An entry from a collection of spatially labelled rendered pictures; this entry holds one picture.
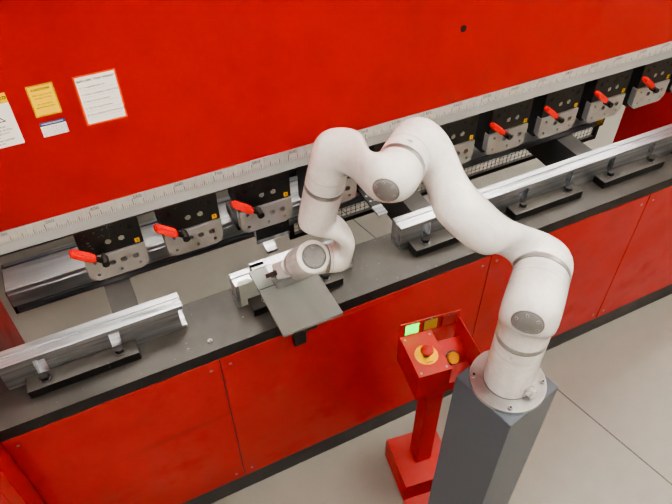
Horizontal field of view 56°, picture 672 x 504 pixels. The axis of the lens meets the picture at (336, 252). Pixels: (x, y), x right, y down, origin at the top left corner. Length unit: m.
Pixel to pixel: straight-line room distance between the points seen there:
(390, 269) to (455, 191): 0.81
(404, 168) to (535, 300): 0.37
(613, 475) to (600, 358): 0.56
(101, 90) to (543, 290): 0.97
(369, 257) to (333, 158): 0.83
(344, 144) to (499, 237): 0.36
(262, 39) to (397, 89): 0.42
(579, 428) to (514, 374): 1.35
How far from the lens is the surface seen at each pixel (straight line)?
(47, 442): 1.98
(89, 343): 1.88
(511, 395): 1.61
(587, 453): 2.82
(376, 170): 1.18
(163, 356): 1.88
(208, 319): 1.94
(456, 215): 1.26
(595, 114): 2.29
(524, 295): 1.29
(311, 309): 1.76
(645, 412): 3.02
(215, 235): 1.70
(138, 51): 1.39
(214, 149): 1.55
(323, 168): 1.31
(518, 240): 1.34
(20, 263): 2.14
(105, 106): 1.43
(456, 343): 2.04
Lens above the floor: 2.34
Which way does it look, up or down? 45 degrees down
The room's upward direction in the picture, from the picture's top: straight up
